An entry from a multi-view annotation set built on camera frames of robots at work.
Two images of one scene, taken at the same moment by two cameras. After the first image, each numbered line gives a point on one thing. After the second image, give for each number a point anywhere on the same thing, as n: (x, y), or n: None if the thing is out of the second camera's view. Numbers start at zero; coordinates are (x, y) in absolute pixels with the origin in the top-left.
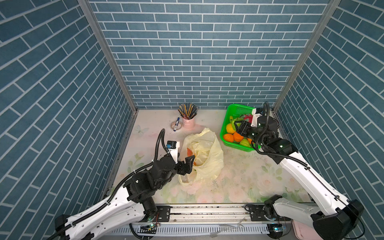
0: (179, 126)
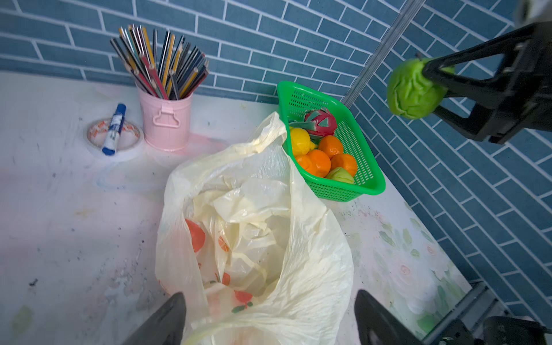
0: (130, 139)
